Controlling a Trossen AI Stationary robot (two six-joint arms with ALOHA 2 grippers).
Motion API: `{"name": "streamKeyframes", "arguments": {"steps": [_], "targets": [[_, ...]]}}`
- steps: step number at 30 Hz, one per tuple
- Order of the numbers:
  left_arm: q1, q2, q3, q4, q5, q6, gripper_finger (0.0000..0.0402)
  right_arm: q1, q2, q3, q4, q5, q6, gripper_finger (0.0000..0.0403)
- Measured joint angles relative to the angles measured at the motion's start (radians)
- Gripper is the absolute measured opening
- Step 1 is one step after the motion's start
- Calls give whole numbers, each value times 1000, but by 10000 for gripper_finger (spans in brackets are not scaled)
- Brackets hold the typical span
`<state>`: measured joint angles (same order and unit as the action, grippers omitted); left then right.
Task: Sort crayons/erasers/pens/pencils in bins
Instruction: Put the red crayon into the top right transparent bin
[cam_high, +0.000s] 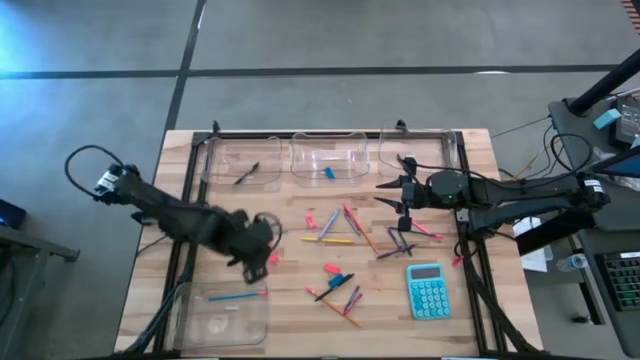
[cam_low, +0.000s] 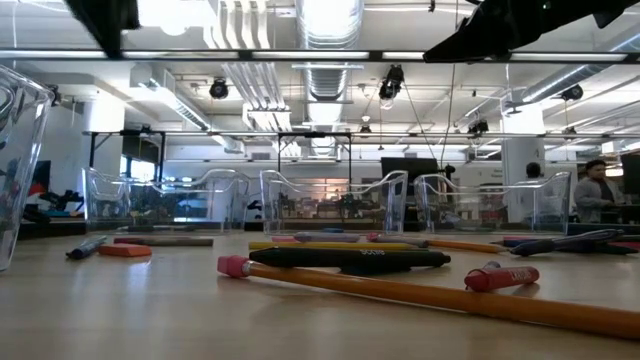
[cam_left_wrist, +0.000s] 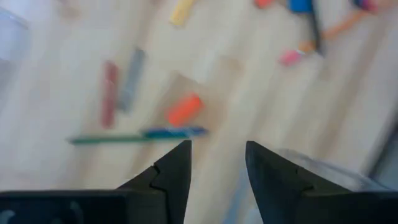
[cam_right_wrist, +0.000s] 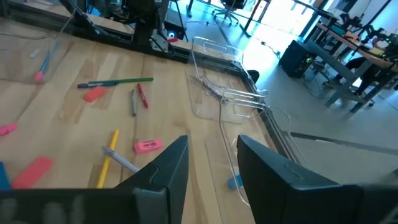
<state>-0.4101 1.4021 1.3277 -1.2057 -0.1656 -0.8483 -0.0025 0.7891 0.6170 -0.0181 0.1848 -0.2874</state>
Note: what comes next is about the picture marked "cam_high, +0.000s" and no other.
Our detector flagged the green pencil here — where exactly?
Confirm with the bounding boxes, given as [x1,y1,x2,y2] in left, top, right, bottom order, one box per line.
[388,226,442,239]

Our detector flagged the green crayon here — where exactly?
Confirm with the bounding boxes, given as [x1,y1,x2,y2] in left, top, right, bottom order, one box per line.
[397,229,414,257]

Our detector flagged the black monitor pole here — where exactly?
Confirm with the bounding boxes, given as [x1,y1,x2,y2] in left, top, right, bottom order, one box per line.
[568,49,640,117]

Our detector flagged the black mat orange stripes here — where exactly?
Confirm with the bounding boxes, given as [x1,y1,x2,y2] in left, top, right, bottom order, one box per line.
[621,0,640,35]

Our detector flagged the dark grey bench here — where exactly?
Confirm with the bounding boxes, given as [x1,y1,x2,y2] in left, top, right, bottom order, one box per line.
[0,224,81,359]

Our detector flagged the slim black pen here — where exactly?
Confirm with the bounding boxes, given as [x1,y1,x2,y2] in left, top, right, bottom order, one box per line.
[233,160,261,187]

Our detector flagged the thick black pen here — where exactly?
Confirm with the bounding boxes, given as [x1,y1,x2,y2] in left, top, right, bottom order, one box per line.
[314,272,356,303]

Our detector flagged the clear water bottle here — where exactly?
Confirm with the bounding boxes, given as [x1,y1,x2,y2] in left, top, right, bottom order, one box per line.
[555,253,590,274]

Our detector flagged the monitor with blue screen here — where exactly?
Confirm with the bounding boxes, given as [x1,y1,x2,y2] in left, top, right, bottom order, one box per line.
[589,147,640,180]

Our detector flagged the yellow pencil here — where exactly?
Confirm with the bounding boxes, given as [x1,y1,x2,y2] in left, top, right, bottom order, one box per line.
[299,236,356,246]

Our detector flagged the black keyboard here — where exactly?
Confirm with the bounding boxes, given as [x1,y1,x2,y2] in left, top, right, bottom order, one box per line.
[594,251,640,312]

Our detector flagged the small teal box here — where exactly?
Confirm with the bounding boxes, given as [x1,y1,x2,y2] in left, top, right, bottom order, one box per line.
[592,107,623,131]

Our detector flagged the light blue pen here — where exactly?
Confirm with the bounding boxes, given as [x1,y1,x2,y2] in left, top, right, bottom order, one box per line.
[316,208,342,243]

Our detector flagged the purple pen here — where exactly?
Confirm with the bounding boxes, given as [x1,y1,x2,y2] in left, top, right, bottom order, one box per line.
[376,243,419,261]

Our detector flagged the flat black device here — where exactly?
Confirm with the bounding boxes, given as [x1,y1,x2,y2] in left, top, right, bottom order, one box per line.
[614,94,640,149]

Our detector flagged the teal calculator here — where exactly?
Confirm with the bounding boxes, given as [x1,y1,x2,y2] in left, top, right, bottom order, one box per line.
[405,262,453,322]

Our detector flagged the white paper sheet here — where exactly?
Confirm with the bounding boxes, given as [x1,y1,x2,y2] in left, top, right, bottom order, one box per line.
[512,215,555,274]

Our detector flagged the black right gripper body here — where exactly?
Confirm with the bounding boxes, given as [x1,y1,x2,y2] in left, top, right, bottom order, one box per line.
[398,157,436,232]

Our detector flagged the clear plastic bin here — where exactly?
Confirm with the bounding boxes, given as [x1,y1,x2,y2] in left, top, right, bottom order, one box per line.
[202,135,284,194]
[171,278,271,351]
[288,131,372,189]
[376,123,459,181]

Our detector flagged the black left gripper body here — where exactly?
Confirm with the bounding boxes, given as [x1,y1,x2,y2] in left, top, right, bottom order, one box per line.
[227,209,277,271]

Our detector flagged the dark grey side desk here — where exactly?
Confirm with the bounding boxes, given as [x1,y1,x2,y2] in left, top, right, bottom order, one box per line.
[547,94,640,359]

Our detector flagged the black box blue light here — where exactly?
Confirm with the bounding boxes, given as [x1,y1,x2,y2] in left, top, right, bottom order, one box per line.
[0,198,27,230]

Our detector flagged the blue marker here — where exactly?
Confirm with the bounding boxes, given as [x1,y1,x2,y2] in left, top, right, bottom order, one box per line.
[343,285,361,314]

